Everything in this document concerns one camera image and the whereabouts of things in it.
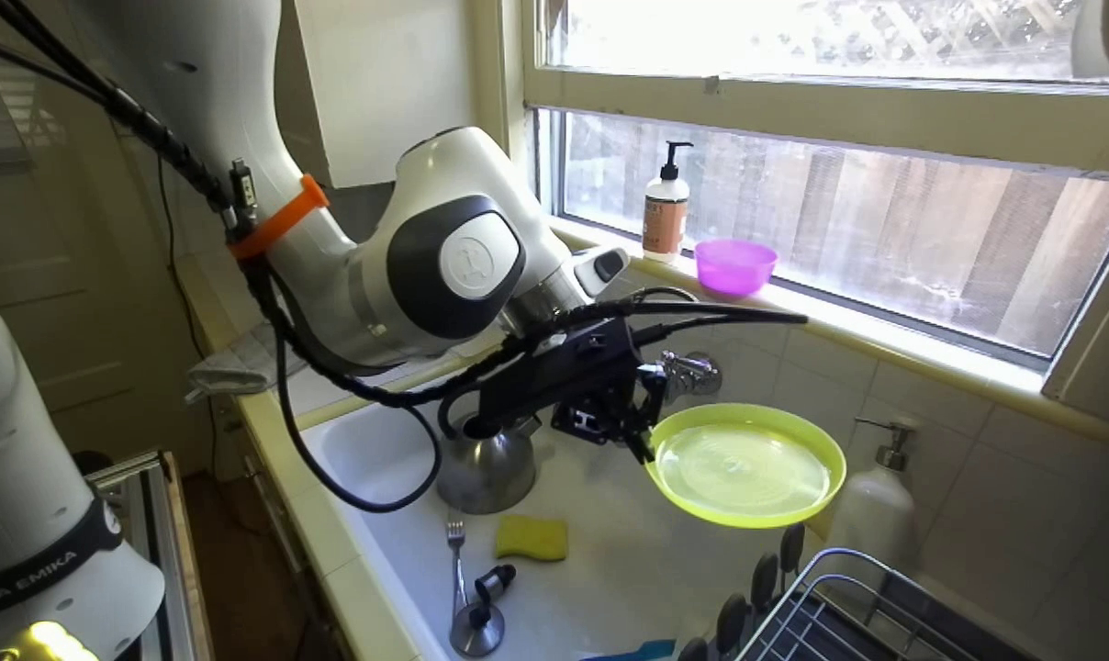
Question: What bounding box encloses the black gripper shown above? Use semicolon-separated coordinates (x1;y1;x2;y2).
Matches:
548;357;673;471

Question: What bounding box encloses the yellow green plastic plate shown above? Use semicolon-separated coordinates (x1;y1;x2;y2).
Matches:
644;400;853;532

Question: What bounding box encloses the white ceramic sink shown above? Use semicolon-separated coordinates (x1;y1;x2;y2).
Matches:
293;364;827;661

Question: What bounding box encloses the yellow sponge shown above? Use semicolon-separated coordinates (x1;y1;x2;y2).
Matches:
493;510;572;565

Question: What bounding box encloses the pink plastic bowl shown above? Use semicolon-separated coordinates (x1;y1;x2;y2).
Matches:
693;235;781;299

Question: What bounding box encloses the steel fork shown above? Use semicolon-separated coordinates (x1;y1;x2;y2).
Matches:
443;510;475;621

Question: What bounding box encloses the brown pump soap bottle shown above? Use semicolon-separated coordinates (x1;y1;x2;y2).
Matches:
638;135;698;262

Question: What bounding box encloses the white soap dispenser bottle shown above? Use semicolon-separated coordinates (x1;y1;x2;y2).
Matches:
824;416;924;574

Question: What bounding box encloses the grey towel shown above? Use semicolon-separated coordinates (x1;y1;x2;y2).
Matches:
184;320;290;406

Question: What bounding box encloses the metal framed appliance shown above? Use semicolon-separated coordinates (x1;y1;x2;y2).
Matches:
86;448;218;661

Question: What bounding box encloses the cream panelled door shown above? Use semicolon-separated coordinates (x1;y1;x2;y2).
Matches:
0;51;218;472

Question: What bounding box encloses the chrome wall faucet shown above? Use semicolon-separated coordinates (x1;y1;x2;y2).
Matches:
632;346;726;412

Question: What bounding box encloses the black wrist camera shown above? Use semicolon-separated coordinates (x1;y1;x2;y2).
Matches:
460;312;644;440

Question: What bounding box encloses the steel kettle black handle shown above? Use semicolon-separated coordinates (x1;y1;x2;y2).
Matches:
435;416;542;516

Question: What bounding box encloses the grey wire dish rack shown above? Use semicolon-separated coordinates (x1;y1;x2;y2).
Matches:
733;543;1038;661

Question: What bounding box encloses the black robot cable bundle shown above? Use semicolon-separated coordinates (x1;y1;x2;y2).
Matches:
0;0;812;516

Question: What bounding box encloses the kitchen window frame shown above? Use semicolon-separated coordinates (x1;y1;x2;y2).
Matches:
519;0;1109;377

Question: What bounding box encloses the small orange strap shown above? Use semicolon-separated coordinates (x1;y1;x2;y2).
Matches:
229;172;334;263

